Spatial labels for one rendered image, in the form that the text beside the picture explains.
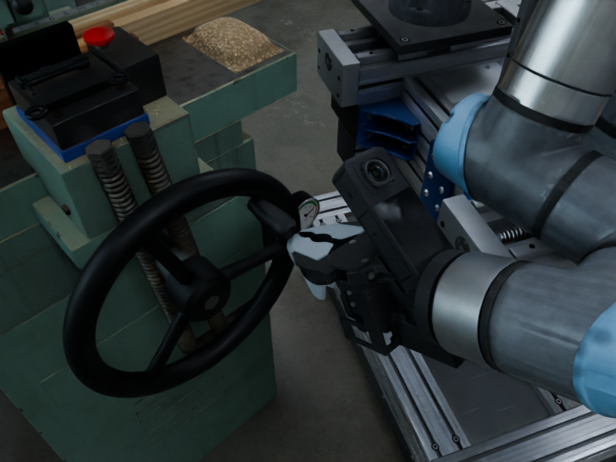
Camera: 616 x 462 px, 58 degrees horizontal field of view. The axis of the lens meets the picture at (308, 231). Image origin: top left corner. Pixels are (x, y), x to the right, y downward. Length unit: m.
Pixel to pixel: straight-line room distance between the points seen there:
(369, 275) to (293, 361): 1.06
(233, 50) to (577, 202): 0.50
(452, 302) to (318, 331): 1.17
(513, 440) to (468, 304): 0.86
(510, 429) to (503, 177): 0.87
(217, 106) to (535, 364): 0.52
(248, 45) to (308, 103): 1.54
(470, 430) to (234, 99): 0.80
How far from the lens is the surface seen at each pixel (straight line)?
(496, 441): 1.20
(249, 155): 0.81
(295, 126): 2.17
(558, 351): 0.33
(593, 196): 0.41
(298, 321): 1.54
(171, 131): 0.58
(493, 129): 0.43
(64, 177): 0.54
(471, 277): 0.37
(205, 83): 0.74
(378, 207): 0.41
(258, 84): 0.76
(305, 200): 0.86
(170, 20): 0.85
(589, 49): 0.41
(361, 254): 0.45
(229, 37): 0.78
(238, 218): 0.87
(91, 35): 0.60
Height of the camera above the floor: 1.28
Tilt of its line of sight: 47 degrees down
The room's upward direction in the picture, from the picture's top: straight up
